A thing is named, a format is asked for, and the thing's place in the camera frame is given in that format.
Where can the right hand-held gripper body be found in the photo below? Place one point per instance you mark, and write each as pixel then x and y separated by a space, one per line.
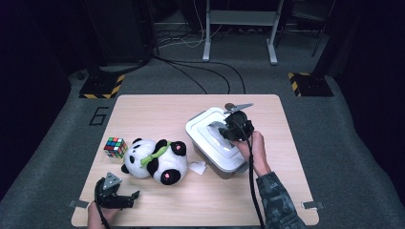
pixel 238 127

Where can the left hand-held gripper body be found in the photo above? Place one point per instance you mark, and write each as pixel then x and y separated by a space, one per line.
pixel 106 194

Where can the grey storage box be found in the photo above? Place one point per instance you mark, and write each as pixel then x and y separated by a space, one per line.
pixel 219 165

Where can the panda plush toy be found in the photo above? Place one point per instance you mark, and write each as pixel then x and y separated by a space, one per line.
pixel 153 160

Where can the colourful puzzle cube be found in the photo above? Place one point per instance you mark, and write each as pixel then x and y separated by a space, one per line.
pixel 115 147

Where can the person's left hand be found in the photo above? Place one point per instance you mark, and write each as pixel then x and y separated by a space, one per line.
pixel 95 218

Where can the person's right hand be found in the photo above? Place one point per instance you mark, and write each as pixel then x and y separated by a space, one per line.
pixel 256 152

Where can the dark round disc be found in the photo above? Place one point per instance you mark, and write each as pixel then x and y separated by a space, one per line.
pixel 228 105

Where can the grey metal table clip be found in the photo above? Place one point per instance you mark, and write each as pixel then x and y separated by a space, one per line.
pixel 313 205
pixel 78 204

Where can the yellow black striped stand base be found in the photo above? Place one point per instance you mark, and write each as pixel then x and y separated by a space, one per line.
pixel 310 84
pixel 103 86

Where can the dark cabinet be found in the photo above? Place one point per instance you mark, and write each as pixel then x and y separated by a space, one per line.
pixel 124 31

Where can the white metal stand frame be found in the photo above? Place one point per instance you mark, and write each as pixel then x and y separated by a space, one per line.
pixel 242 17

